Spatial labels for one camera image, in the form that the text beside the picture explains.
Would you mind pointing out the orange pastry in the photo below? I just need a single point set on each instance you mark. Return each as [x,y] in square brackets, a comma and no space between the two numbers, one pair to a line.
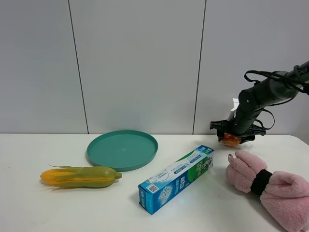
[231,141]

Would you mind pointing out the blue green toothpaste box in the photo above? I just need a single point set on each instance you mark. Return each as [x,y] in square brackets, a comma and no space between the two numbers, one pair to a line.
[159,189]

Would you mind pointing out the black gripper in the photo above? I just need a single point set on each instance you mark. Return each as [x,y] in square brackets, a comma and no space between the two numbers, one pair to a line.
[246,133]

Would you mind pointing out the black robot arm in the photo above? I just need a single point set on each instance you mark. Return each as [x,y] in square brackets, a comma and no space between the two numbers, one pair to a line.
[270,89]

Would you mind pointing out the teal round plastic plate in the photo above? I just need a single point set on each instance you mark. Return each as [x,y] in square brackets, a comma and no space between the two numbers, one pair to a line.
[124,150]

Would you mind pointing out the pink fluffy towel roll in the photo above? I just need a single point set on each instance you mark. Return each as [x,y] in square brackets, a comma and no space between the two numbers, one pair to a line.
[286,196]

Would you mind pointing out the black elastic band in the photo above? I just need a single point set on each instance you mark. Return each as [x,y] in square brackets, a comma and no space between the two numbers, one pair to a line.
[260,182]

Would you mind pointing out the toy corn cob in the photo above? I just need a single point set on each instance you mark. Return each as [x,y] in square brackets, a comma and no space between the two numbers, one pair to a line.
[68,177]

